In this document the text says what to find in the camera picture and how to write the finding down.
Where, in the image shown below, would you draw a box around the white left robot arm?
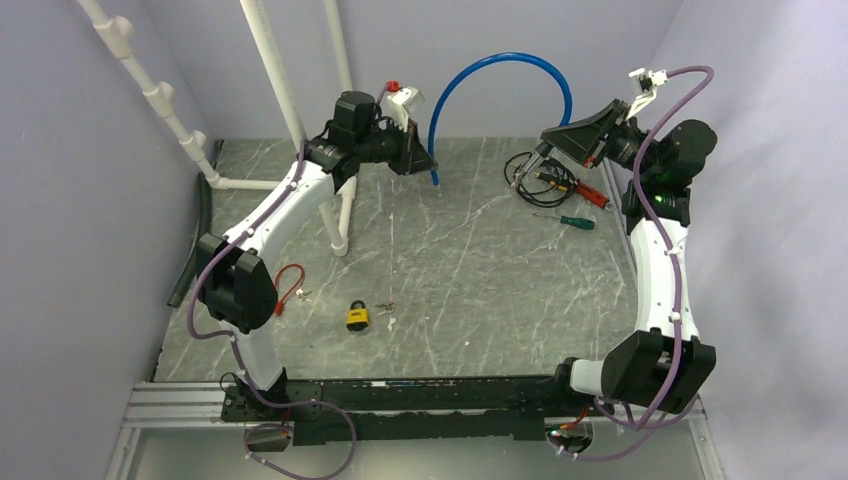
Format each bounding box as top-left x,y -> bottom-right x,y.
190,85 -> 437,420

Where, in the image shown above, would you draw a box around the yellow padlock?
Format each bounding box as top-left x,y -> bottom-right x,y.
345,300 -> 371,332

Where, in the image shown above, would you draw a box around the keys of yellow padlock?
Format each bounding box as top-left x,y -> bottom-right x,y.
375,301 -> 396,316

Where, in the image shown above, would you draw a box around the green handled screwdriver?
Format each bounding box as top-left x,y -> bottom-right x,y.
532,212 -> 596,231

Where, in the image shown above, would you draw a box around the yellow black screwdriver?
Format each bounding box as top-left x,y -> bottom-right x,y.
535,171 -> 579,195

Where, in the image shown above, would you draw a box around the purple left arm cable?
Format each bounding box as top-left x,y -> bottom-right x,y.
185,82 -> 359,480

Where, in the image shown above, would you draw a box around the red cable padlock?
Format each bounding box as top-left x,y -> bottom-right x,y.
272,263 -> 307,318

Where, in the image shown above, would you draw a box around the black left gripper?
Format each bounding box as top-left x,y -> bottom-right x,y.
355,116 -> 437,176

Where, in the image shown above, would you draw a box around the black coiled cable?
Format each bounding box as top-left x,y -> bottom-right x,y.
503,151 -> 579,209

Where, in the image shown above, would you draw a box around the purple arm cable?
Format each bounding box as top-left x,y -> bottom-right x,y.
185,82 -> 359,480
545,64 -> 717,464

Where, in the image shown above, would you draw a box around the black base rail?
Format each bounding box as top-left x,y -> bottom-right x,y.
221,375 -> 598,446

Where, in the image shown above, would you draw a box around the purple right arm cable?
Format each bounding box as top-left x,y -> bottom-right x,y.
545,64 -> 717,464

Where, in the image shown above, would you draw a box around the black corrugated hose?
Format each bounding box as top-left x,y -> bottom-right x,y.
166,172 -> 215,309

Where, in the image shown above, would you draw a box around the white PVC pipe frame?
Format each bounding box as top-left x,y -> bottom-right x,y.
78,0 -> 364,256

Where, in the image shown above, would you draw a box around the blue cable lock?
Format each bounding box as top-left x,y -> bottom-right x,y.
426,51 -> 583,187

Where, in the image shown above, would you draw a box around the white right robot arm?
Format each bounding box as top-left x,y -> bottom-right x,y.
536,100 -> 718,415

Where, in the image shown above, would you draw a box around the aluminium extrusion frame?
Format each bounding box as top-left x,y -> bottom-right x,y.
105,382 -> 727,479

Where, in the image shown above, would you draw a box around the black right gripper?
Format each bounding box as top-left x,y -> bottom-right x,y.
542,99 -> 660,180

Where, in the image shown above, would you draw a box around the red handled wrench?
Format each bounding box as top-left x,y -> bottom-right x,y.
576,181 -> 615,211

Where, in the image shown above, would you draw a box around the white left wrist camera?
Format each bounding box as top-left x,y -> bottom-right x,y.
385,80 -> 426,132

